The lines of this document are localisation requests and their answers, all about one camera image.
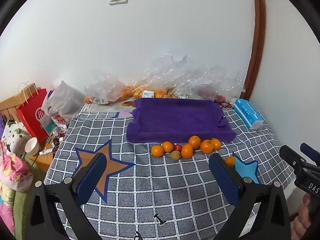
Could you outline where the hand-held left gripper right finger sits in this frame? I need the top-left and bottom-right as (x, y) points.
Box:
(209, 153), (292, 240)

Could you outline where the wooden nightstand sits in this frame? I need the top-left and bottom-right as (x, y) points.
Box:
(27, 135), (63, 173)

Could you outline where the red paper bag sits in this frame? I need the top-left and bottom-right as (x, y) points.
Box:
(16, 82), (50, 145)

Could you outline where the clear bag of tangerines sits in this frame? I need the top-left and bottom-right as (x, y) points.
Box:
(84, 71), (140, 105)

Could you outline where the person's right hand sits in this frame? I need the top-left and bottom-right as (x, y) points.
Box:
(292, 194), (316, 240)

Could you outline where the grey checked star blanket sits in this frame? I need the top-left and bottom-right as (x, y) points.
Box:
(44, 107), (295, 240)

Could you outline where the white plastic bag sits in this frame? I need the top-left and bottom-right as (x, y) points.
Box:
(41, 80), (87, 137)

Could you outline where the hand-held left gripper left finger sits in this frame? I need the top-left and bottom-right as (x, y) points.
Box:
(25, 152), (108, 240)

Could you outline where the green quilt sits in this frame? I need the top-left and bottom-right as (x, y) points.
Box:
(0, 180), (32, 238)

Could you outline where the pink printed quilt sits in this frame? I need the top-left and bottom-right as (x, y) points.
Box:
(0, 141), (33, 193)

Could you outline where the purple towel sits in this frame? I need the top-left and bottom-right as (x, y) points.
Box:
(126, 98), (237, 143)

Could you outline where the wooden headboard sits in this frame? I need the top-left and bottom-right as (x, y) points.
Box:
(0, 90), (33, 120)

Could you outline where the clear bag of kumquats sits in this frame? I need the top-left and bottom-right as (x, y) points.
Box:
(125, 52), (200, 99)

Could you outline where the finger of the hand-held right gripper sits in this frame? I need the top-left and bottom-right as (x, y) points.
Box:
(299, 142), (320, 165)
(279, 144), (307, 173)

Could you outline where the blue tissue pack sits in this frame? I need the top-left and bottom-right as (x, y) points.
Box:
(233, 98), (263, 130)

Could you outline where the white floral pillow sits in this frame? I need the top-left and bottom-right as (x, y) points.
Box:
(1, 120), (32, 160)

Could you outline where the thin black cable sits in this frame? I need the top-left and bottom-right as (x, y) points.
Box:
(213, 99), (233, 110)

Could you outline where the brown wooden door frame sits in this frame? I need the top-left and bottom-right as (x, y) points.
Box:
(244, 0), (266, 100)

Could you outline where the white cup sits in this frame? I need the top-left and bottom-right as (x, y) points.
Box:
(24, 137), (40, 156)

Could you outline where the newspaper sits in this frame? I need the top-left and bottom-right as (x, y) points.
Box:
(84, 102), (135, 113)

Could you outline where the cluster of small bottles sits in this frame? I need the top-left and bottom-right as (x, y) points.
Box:
(46, 127), (67, 148)

